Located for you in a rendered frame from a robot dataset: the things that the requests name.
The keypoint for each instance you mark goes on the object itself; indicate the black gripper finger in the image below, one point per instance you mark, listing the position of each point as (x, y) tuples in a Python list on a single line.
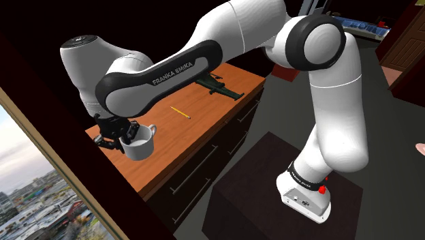
[(105, 142), (133, 130)]

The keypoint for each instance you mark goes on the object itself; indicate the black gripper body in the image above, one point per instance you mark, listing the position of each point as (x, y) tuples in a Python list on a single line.
[(113, 128)]

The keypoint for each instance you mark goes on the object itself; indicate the white mug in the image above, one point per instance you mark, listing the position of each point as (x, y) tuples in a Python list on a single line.
[(141, 144)]

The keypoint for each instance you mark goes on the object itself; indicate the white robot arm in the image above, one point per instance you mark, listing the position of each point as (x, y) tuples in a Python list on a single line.
[(335, 109)]

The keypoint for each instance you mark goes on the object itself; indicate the yellow pencil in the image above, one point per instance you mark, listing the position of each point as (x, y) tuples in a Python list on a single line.
[(180, 112)]

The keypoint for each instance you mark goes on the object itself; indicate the wooden chest of drawers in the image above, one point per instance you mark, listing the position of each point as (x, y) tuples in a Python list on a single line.
[(186, 133)]

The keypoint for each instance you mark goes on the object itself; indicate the window with city view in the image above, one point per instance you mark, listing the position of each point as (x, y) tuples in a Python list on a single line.
[(36, 196)]

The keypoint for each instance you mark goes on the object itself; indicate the dark robot stand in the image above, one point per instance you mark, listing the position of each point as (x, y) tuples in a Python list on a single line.
[(239, 206)]

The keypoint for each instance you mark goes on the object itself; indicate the red box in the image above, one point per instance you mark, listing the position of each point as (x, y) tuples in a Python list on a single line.
[(285, 72)]

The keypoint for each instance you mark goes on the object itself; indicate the blue bed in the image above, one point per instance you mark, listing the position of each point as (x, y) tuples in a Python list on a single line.
[(363, 26)]

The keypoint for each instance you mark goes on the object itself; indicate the brown wooden door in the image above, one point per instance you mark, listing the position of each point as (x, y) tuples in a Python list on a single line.
[(403, 46)]

